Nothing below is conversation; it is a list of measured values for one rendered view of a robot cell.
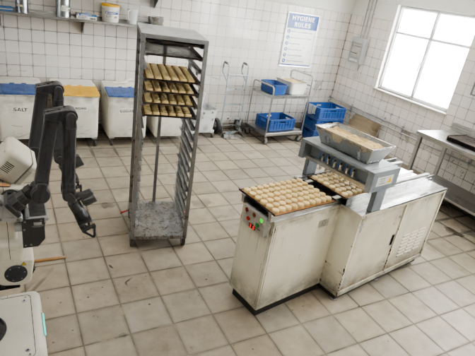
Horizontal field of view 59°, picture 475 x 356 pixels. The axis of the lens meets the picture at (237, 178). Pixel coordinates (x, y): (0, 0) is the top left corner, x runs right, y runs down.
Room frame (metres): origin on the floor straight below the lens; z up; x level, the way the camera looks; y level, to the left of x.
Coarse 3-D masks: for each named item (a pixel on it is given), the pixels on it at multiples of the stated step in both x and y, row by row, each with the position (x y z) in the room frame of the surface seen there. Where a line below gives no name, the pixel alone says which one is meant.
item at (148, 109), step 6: (144, 108) 3.16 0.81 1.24; (150, 108) 3.17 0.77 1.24; (156, 108) 3.19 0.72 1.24; (162, 108) 3.22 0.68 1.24; (168, 108) 3.27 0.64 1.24; (174, 108) 3.34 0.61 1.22; (180, 108) 3.31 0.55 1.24; (186, 108) 3.33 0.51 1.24; (156, 114) 3.07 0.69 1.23; (162, 114) 3.09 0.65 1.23; (168, 114) 3.14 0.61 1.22; (174, 114) 3.11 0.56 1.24; (180, 114) 3.13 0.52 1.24; (186, 114) 3.15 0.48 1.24
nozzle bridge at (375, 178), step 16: (304, 144) 3.22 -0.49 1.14; (320, 144) 3.16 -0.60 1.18; (336, 160) 3.06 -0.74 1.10; (352, 160) 2.90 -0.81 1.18; (384, 160) 3.02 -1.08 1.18; (368, 176) 2.74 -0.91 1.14; (384, 176) 2.79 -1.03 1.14; (368, 192) 2.71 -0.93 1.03; (384, 192) 2.84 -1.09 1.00; (368, 208) 2.80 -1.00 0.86
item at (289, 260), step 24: (312, 216) 2.65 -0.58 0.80; (336, 216) 2.84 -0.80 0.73; (240, 240) 2.62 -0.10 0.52; (264, 240) 2.44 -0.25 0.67; (288, 240) 2.52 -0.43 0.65; (312, 240) 2.70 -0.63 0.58; (240, 264) 2.58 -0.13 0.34; (264, 264) 2.41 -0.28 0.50; (288, 264) 2.56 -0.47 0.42; (312, 264) 2.75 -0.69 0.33; (240, 288) 2.55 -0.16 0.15; (264, 288) 2.43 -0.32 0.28; (288, 288) 2.61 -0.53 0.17; (312, 288) 2.86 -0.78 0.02
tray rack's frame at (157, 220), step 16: (160, 32) 3.16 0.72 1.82; (176, 32) 3.32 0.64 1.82; (192, 32) 3.50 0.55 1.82; (160, 128) 3.66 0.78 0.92; (128, 208) 3.49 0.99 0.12; (144, 208) 3.49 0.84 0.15; (160, 208) 3.54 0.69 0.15; (144, 224) 3.21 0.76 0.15; (160, 224) 3.26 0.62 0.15; (176, 224) 3.30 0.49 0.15
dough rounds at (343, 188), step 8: (312, 176) 3.11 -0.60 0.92; (320, 176) 3.13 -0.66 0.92; (328, 176) 3.20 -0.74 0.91; (328, 184) 3.00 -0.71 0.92; (336, 184) 3.01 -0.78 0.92; (344, 184) 3.04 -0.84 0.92; (352, 184) 3.10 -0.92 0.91; (344, 192) 2.89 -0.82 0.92; (352, 192) 2.91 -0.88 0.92; (360, 192) 2.97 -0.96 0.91
